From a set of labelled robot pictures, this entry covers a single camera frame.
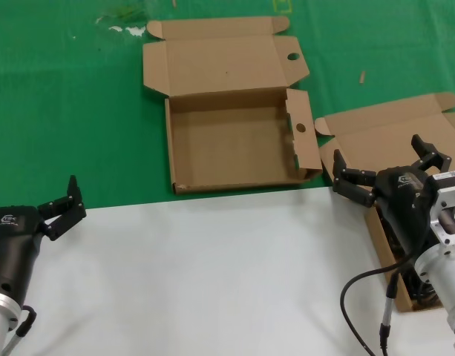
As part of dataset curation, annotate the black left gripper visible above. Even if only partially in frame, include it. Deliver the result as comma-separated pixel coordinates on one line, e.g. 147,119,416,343
0,175,88,303

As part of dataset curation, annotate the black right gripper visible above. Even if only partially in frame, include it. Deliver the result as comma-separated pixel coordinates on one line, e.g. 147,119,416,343
332,134,453,257

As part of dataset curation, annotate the open brown cardboard mailer box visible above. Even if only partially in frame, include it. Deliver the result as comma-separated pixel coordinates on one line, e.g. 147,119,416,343
142,16,324,196
314,92,455,313

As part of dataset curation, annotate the green table cloth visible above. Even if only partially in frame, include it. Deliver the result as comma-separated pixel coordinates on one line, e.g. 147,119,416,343
0,0,455,211

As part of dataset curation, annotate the black camera box white label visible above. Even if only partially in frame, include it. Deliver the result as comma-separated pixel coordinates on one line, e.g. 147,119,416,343
430,169,455,183

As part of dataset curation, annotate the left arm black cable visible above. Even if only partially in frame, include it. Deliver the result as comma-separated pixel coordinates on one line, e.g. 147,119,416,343
0,304,38,356

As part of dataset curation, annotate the coiled black power cable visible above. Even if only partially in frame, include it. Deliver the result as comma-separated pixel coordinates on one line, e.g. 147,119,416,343
403,268,445,307

